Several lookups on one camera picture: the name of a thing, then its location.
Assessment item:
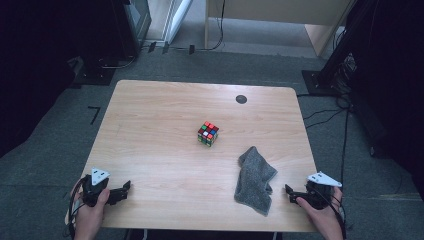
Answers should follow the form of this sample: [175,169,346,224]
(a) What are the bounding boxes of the dark curtain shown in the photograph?
[349,0,424,193]
[0,0,114,158]

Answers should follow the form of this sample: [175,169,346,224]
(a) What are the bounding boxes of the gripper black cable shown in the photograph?
[318,186,348,240]
[64,175,88,240]

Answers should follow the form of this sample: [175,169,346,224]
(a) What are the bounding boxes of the black stand base plate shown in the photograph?
[71,57,117,87]

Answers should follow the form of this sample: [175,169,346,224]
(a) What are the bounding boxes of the multicoloured puzzle cube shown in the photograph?
[197,121,220,148]

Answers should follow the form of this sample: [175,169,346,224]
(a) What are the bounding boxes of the person's left hand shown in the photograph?
[71,178,111,240]

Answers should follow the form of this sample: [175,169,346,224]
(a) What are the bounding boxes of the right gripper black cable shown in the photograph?
[318,186,348,240]

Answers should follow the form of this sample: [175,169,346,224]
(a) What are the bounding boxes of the white upright panel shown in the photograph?
[161,0,194,45]

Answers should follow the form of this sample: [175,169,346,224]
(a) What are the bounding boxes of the grey knitted cloth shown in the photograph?
[233,145,278,217]

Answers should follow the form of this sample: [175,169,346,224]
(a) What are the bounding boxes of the beige wooden desk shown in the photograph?
[203,0,355,58]

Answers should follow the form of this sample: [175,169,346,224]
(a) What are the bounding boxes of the black floor cables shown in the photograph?
[296,92,352,130]

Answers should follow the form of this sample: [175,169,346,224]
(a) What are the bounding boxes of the long black floor cable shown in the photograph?
[339,108,351,188]

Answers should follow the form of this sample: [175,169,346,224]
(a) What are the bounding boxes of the black metal stand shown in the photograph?
[301,0,379,98]

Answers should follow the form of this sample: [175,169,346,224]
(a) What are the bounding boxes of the black cabinet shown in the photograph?
[111,0,153,60]

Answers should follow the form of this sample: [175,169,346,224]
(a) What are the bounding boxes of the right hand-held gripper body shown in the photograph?
[304,171,343,211]

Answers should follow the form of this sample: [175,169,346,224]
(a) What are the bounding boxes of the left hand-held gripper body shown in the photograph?
[81,167,116,208]

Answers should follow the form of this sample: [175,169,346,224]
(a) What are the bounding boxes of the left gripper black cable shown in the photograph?
[64,175,88,240]

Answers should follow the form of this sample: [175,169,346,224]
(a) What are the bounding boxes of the black hanging cable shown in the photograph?
[198,0,226,52]

